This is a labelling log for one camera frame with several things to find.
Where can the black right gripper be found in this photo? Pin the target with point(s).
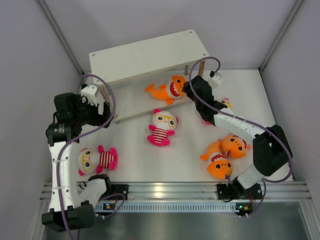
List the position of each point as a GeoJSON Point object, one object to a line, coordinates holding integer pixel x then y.
{"type": "Point", "coordinates": [188, 90]}

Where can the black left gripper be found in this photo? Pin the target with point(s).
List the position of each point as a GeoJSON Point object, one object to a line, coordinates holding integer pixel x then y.
{"type": "Point", "coordinates": [98, 120]}

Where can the orange shark plush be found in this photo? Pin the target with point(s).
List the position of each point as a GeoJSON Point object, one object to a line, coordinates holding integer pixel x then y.
{"type": "Point", "coordinates": [169, 92]}
{"type": "Point", "coordinates": [217, 163]}
{"type": "Point", "coordinates": [234, 147]}

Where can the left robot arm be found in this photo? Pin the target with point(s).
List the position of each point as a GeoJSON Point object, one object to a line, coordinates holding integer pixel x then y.
{"type": "Point", "coordinates": [68, 209]}

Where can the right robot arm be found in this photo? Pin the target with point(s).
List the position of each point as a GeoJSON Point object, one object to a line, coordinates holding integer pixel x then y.
{"type": "Point", "coordinates": [270, 147]}

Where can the white two-tier shelf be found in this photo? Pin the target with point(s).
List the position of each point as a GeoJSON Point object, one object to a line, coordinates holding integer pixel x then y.
{"type": "Point", "coordinates": [129, 69]}

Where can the white pink striped plush right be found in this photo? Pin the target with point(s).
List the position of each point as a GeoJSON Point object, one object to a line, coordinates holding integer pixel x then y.
{"type": "Point", "coordinates": [226, 103]}

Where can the white pink striped plush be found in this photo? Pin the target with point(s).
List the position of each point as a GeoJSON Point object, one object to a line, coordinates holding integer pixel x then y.
{"type": "Point", "coordinates": [90, 160]}
{"type": "Point", "coordinates": [163, 125]}
{"type": "Point", "coordinates": [226, 103]}

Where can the white pink striped plush left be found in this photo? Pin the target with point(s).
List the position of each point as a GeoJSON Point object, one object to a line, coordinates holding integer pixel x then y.
{"type": "Point", "coordinates": [90, 160]}

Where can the white pink striped plush centre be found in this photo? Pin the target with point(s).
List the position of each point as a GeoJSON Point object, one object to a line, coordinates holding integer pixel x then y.
{"type": "Point", "coordinates": [163, 125]}

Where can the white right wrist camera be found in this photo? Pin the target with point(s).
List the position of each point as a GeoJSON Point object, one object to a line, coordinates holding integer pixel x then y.
{"type": "Point", "coordinates": [215, 79]}

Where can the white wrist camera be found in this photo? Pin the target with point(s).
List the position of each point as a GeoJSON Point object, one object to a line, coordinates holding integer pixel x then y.
{"type": "Point", "coordinates": [89, 95]}
{"type": "Point", "coordinates": [215, 79]}

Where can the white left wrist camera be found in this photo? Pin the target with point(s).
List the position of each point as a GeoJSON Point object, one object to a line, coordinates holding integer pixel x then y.
{"type": "Point", "coordinates": [89, 95]}

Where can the grey slotted cable duct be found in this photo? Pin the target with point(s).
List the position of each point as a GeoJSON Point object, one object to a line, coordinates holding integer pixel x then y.
{"type": "Point", "coordinates": [174, 207]}

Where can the aluminium mounting rail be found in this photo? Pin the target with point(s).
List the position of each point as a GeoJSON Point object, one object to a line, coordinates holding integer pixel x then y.
{"type": "Point", "coordinates": [288, 191]}

